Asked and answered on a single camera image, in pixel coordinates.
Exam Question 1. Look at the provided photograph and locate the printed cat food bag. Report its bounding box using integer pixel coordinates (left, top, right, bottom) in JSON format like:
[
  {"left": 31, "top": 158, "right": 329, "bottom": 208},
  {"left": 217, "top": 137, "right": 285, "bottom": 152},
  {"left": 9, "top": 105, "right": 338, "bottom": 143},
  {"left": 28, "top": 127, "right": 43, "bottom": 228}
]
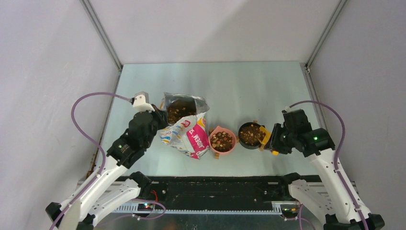
[{"left": 158, "top": 92, "right": 209, "bottom": 160}]

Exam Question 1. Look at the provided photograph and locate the yellow plastic scoop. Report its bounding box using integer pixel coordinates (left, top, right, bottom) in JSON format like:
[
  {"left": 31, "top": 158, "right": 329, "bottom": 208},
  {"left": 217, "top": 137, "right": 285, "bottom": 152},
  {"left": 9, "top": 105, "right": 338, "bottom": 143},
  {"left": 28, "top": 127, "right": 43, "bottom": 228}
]
[{"left": 258, "top": 126, "right": 279, "bottom": 156}]

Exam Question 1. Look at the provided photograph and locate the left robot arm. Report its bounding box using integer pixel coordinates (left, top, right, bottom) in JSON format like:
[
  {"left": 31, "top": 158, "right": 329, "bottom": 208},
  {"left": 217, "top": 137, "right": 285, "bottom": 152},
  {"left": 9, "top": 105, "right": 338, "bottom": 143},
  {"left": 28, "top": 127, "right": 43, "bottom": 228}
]
[{"left": 45, "top": 104, "right": 168, "bottom": 230}]

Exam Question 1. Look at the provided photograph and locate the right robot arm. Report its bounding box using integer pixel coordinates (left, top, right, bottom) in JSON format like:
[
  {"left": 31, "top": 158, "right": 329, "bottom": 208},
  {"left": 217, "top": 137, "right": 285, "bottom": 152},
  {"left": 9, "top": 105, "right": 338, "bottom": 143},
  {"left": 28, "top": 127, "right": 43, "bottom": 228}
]
[{"left": 268, "top": 109, "right": 385, "bottom": 230}]

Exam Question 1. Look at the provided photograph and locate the black pet bowl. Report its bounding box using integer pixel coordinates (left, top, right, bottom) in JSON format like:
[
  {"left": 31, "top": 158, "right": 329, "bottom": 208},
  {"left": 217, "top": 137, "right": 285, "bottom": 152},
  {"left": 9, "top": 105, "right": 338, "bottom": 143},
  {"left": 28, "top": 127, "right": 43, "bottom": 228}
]
[{"left": 238, "top": 122, "right": 265, "bottom": 150}]

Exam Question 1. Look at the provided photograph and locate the pink pet bowl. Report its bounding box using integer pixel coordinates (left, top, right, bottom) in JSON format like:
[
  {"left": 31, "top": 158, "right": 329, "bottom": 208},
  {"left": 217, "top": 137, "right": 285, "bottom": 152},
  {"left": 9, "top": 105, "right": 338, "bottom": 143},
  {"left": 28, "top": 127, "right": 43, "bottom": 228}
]
[{"left": 208, "top": 126, "right": 237, "bottom": 156}]

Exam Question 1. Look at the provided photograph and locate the kibble in black bowl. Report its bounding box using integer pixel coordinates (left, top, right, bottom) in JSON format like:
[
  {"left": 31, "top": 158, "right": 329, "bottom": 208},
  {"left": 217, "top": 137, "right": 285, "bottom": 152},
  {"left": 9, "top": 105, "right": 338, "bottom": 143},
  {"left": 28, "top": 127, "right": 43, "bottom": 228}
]
[{"left": 238, "top": 124, "right": 260, "bottom": 147}]

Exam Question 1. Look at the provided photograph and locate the brown kibble in bag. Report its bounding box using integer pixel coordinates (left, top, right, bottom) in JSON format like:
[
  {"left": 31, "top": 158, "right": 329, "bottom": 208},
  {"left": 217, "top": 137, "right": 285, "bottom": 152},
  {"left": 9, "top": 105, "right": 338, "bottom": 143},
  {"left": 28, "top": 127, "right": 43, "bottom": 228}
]
[{"left": 167, "top": 100, "right": 197, "bottom": 125}]

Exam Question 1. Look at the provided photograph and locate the kibble in pink bowl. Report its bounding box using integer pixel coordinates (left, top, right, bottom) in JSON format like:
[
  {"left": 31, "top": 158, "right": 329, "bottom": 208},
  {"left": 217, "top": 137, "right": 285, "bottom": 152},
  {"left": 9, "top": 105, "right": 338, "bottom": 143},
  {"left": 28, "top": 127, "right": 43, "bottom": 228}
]
[{"left": 210, "top": 131, "right": 233, "bottom": 152}]

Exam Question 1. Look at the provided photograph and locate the wooden bowl stand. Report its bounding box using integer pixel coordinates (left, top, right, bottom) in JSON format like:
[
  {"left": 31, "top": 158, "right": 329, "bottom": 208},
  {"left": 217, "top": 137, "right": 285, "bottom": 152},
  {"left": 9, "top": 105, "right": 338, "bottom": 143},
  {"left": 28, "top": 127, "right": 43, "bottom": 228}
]
[{"left": 208, "top": 120, "right": 270, "bottom": 159}]

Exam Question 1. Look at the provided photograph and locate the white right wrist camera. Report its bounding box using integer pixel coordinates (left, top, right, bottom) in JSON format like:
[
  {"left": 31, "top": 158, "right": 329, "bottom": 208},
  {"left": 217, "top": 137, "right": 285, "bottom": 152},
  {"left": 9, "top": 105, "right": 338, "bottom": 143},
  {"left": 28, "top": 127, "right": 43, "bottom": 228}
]
[{"left": 282, "top": 106, "right": 292, "bottom": 113}]

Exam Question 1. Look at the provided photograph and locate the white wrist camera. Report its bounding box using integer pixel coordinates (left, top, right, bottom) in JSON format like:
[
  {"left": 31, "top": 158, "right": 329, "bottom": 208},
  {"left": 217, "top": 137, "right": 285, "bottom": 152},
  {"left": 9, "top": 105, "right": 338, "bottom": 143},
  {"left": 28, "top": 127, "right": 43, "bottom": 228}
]
[
  {"left": 130, "top": 92, "right": 155, "bottom": 112},
  {"left": 282, "top": 106, "right": 292, "bottom": 113}
]

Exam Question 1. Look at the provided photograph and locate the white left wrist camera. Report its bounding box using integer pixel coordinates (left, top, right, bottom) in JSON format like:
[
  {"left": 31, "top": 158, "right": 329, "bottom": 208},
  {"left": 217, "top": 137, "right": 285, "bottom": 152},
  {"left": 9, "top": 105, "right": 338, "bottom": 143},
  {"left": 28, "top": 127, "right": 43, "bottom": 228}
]
[{"left": 130, "top": 92, "right": 155, "bottom": 112}]

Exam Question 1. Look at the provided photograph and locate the aluminium corner frame post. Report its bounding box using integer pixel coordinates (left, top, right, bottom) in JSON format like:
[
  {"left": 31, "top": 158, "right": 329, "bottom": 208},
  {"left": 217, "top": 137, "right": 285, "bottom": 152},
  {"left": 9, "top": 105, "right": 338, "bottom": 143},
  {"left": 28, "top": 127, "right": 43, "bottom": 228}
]
[{"left": 305, "top": 0, "right": 348, "bottom": 73}]

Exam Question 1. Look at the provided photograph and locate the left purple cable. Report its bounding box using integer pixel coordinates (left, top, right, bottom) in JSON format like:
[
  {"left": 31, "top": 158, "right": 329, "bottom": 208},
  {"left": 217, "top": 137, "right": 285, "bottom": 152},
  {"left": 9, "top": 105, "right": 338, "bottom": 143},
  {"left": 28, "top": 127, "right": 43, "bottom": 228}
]
[{"left": 49, "top": 92, "right": 132, "bottom": 230}]

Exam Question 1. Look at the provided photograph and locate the left aluminium frame post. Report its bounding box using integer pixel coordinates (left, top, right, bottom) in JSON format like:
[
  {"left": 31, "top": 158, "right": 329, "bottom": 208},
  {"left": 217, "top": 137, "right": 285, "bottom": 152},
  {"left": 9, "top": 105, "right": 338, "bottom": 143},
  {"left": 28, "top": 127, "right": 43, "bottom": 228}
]
[{"left": 79, "top": 0, "right": 123, "bottom": 71}]

